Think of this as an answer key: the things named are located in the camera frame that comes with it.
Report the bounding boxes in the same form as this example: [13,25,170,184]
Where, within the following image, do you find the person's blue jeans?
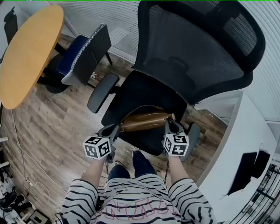
[108,150,157,182]

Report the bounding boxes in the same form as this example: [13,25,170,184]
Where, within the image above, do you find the black metal rack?
[236,161,280,224]

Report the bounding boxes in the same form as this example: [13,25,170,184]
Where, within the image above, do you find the person's right forearm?
[168,156,191,189]

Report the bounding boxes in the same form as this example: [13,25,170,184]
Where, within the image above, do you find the pile of electronic equipment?
[0,166,50,224]

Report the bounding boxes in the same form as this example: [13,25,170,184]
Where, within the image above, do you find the white floor cable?
[10,108,66,200]

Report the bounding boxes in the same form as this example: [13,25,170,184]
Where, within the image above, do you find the striped white shirt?
[60,174,217,224]

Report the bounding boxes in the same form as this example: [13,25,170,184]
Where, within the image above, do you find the short black pouch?
[251,143,271,179]

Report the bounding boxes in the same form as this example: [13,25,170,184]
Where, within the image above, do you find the white desk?
[196,91,280,224]

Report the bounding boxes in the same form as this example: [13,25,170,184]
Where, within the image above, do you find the long black pouch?
[220,152,258,200]

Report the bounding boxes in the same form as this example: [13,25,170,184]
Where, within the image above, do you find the brown leather handbag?
[119,105,176,133]

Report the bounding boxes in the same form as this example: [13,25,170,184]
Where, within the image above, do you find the person's left forearm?
[82,158,105,187]

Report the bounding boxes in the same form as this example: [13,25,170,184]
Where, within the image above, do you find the blue and grey chair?
[56,23,113,88]

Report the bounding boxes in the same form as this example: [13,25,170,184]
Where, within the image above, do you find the round wooden table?
[0,4,70,110]

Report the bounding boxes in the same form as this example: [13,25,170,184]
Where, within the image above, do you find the small black office chair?
[3,6,18,46]

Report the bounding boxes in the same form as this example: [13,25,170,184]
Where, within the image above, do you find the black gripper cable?
[104,161,111,182]

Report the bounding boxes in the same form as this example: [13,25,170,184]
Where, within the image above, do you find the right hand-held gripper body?
[162,129,189,158]

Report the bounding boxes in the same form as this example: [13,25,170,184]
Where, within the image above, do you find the large black mesh office chair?
[87,0,266,162]

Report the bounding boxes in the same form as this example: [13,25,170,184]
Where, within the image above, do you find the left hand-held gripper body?
[82,129,118,164]

